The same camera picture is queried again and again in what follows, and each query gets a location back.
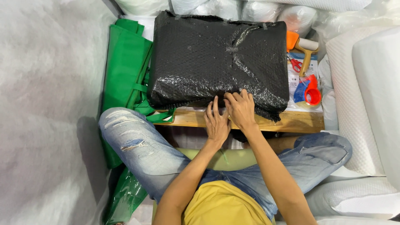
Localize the person's right hand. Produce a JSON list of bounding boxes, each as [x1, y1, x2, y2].
[[224, 89, 260, 132]]

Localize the person's left hand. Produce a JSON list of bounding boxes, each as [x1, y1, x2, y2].
[[204, 96, 232, 146]]

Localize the black bubble-wrapped parcel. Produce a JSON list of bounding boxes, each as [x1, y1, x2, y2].
[[147, 10, 290, 122]]

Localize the low wooden table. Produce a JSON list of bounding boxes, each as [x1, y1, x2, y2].
[[154, 108, 325, 134]]

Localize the white printed paper sheet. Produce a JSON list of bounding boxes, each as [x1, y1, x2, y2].
[[286, 52, 324, 113]]

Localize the red and blue tape dispenser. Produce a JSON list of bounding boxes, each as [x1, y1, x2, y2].
[[293, 74, 322, 107]]

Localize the pile of white plastic bags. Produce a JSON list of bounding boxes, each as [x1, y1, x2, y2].
[[114, 0, 400, 39]]

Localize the stack of green fabric bags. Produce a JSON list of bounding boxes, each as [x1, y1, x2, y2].
[[101, 19, 176, 169]]

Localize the white textured foam roll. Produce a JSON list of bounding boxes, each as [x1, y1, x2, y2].
[[325, 26, 388, 177]]

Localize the green plastic bag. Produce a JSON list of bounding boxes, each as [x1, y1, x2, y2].
[[102, 167, 149, 225]]

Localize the white foam wrap roll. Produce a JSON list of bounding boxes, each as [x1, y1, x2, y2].
[[352, 26, 400, 192]]

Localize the white foam sheet pile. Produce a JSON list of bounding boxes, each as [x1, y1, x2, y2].
[[276, 174, 400, 225]]

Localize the large white fabric sheet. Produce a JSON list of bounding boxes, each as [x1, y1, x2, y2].
[[0, 0, 119, 225]]

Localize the red-handled scissors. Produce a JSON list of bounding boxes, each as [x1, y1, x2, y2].
[[287, 55, 303, 74]]

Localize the wooden-handled tape dispenser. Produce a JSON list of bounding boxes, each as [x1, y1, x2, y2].
[[295, 37, 320, 78]]

